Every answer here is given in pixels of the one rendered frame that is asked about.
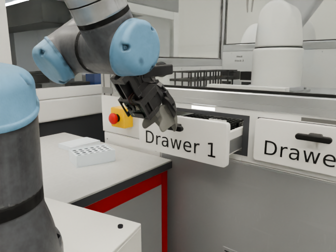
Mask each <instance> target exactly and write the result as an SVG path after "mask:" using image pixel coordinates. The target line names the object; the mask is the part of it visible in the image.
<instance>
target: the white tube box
mask: <svg viewBox="0 0 336 252"><path fill-rule="evenodd" d="M68 151H69V161H70V162H71V163H72V164H73V165H74V166H75V167H76V168H82V167H87V166H92V165H97V164H102V163H108V162H113V161H116V154H115V149H114V148H112V147H110V146H109V145H107V144H98V145H92V146H85V147H79V148H73V149H69V150H68Z"/></svg>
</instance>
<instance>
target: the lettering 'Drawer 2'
mask: <svg viewBox="0 0 336 252"><path fill-rule="evenodd" d="M267 142H268V143H272V144H274V148H275V149H274V152H273V153H267ZM283 149H288V147H284V148H283V146H281V148H280V157H281V158H282V153H283ZM290 150H295V151H297V153H294V152H292V153H290V154H289V158H290V159H291V160H297V161H298V160H299V154H300V153H299V151H298V150H297V149H296V148H291V149H290ZM276 152H277V145H276V144H275V143H274V142H272V141H268V140H265V147H264V154H266V155H274V154H275V153H276ZM303 152H304V158H305V162H307V163H308V162H309V159H310V157H311V155H312V160H313V163H314V164H316V163H317V161H318V158H319V156H320V154H321V153H318V155H317V157H316V159H315V158H314V153H313V152H312V151H311V152H310V154H309V156H308V159H307V155H306V151H305V150H304V151H303ZM292 154H294V155H297V157H296V158H292V157H291V155H292ZM328 156H330V157H333V160H330V159H326V157H328ZM326 161H330V162H336V158H335V157H334V156H333V155H331V154H327V155H325V156H324V158H323V163H324V164H325V165H326V166H327V167H335V165H328V164H326Z"/></svg>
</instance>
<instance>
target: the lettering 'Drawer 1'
mask: <svg viewBox="0 0 336 252"><path fill-rule="evenodd" d="M147 132H149V133H151V134H152V141H148V136H147ZM158 137H161V136H157V135H156V145H158ZM162 138H165V139H166V140H167V141H166V140H163V141H162V146H164V147H166V146H167V147H168V138H167V137H164V136H163V137H162ZM170 139H171V144H172V148H173V149H174V148H175V144H176V145H177V149H178V150H179V149H180V145H181V140H180V141H179V145H178V142H177V139H175V141H174V145H173V140H172V138H170ZM153 141H154V135H153V133H152V132H151V131H149V130H146V143H152V142H153ZM163 142H167V144H166V145H164V144H163ZM186 143H189V146H188V145H185V144H186ZM196 145H200V144H199V143H197V144H196V143H194V153H196ZM208 145H211V151H210V155H208V157H213V158H215V157H216V156H213V143H211V142H209V143H208ZM185 147H189V148H192V146H191V143H190V142H189V141H185V142H184V143H183V148H184V150H185V151H186V152H191V150H186V149H185Z"/></svg>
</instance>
